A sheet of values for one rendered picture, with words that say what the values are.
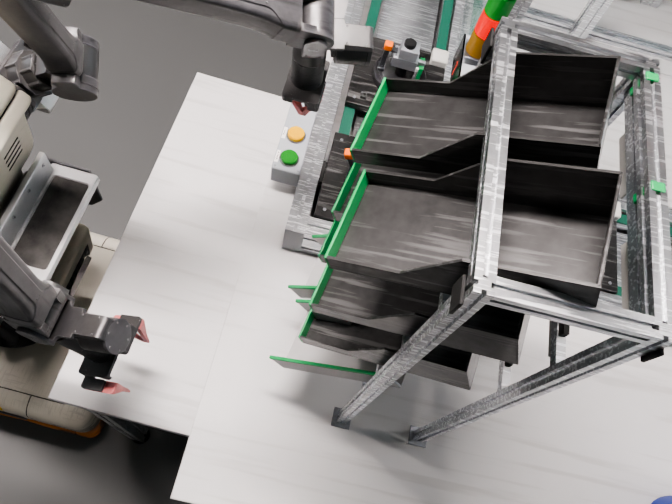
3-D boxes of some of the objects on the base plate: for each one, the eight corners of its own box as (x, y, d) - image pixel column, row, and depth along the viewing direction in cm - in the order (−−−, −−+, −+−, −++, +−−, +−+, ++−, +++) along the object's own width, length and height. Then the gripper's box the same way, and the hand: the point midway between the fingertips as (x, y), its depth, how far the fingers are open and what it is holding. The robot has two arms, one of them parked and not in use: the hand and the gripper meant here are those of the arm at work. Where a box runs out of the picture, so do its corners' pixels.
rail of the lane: (281, 248, 137) (285, 227, 127) (352, -6, 175) (358, -36, 166) (304, 253, 137) (309, 233, 127) (369, -1, 176) (376, -31, 166)
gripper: (296, 28, 97) (291, 89, 111) (281, 72, 93) (278, 130, 107) (335, 38, 98) (325, 98, 111) (322, 82, 93) (313, 139, 107)
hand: (302, 111), depth 108 cm, fingers closed
